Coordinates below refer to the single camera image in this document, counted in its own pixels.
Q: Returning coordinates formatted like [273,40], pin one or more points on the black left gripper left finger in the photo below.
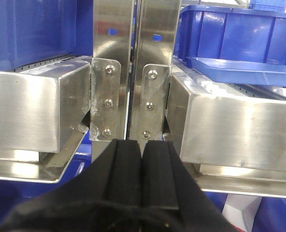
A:
[103,198]

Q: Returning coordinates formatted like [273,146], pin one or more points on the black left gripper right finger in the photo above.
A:
[168,187]

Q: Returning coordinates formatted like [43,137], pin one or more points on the blue plastic tray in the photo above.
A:
[239,72]

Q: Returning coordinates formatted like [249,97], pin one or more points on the stainless steel shelf beam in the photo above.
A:
[232,137]

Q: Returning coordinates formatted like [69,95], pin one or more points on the left steel shelf beam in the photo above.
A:
[42,107]

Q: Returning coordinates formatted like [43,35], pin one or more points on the blue bin upper shelf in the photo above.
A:
[232,34]

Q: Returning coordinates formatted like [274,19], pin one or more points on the blue bin upper left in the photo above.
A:
[34,30]

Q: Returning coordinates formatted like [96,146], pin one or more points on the steel shelf post left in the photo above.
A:
[112,35]

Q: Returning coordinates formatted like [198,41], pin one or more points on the steel shelf post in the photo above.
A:
[155,36]
[112,35]

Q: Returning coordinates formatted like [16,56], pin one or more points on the steel shelf post right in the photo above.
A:
[155,36]

